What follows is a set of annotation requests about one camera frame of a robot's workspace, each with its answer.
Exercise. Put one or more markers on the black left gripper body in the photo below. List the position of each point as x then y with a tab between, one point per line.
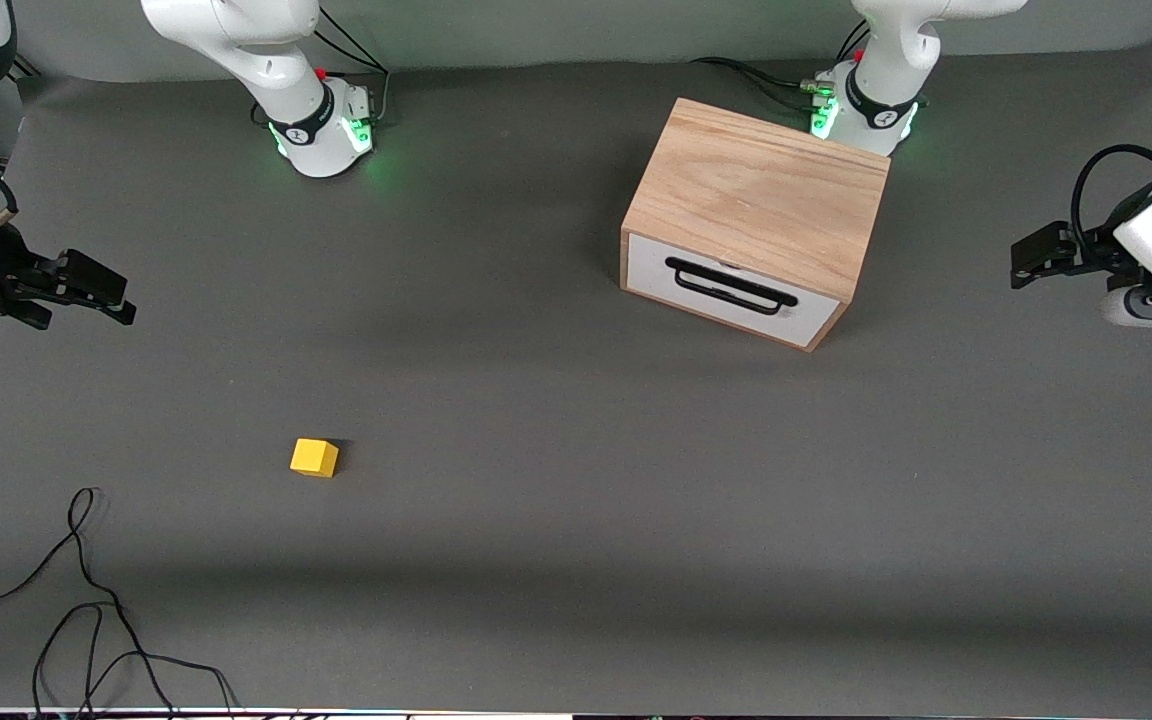
1102	251

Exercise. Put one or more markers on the yellow cube block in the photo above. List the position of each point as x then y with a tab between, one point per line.
313	458

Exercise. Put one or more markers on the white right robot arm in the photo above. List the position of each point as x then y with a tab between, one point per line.
236	40

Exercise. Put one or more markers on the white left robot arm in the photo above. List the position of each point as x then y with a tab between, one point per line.
886	50

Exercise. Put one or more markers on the wooden drawer cabinet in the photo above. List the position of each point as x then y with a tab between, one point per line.
756	180

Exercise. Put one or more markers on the dark gray table cover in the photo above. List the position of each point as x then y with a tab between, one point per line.
536	550

